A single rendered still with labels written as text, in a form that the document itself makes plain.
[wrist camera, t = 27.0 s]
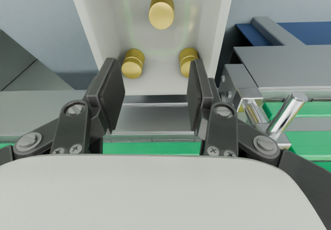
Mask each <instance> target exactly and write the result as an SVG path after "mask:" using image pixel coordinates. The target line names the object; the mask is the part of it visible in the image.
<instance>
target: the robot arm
mask: <svg viewBox="0 0 331 230"><path fill-rule="evenodd" d="M124 97H125V87H124V82H123V78H122V73H121V69H120V64H119V60H116V58H106V59H105V61H104V63H103V65H102V67H101V68H100V70H99V72H98V74H97V76H95V77H94V78H93V80H92V82H91V83H90V85H89V87H88V89H87V91H86V93H85V95H84V97H83V98H82V100H81V99H77V100H72V101H70V102H68V103H67V104H65V105H64V106H63V107H62V108H61V111H60V115H59V117H58V118H56V119H54V120H52V121H50V122H48V123H46V124H44V125H42V126H40V127H38V128H36V129H35V130H33V131H31V132H29V133H27V134H25V135H23V136H21V137H20V138H19V139H18V140H17V141H16V142H15V144H14V146H12V145H11V144H10V145H7V146H5V147H3V148H1V149H0V230H331V172H329V171H328V170H326V169H325V168H323V167H321V166H319V165H317V164H315V163H313V162H311V161H309V160H307V159H305V158H303V157H301V156H299V155H297V154H295V153H293V152H291V151H289V150H287V149H285V148H284V149H283V150H282V149H280V148H279V146H278V144H277V143H276V142H275V141H274V140H273V139H272V138H271V137H269V136H267V135H266V134H264V133H262V132H261V131H259V130H257V129H255V128H254V127H252V126H250V125H249V124H247V123H245V122H244V121H242V120H240V119H239V118H237V110H236V109H235V107H234V106H232V105H231V104H229V103H227V102H222V101H221V99H220V96H219V93H218V90H217V87H216V84H215V81H214V78H208V77H207V73H206V70H205V66H204V63H203V60H202V59H194V61H191V63H190V71H189V79H188V86H187V102H188V110H189V118H190V126H191V131H194V135H195V136H198V137H199V138H201V145H200V151H199V155H148V154H103V136H104V135H111V134H112V131H113V130H115V129H116V125H117V122H118V118H119V114H120V111H121V107H122V104H123V100H124Z"/></svg>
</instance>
